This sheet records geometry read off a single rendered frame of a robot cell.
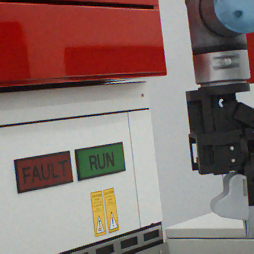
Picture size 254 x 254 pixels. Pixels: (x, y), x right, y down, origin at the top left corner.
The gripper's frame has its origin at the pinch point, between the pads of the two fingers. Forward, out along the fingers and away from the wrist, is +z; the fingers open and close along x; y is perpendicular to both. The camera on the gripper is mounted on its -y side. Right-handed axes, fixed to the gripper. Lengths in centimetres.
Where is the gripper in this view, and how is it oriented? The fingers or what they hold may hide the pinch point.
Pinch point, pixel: (253, 228)
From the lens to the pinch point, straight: 110.3
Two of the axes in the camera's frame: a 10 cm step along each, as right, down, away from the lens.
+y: -9.9, 1.2, -0.6
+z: 1.1, 9.9, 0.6
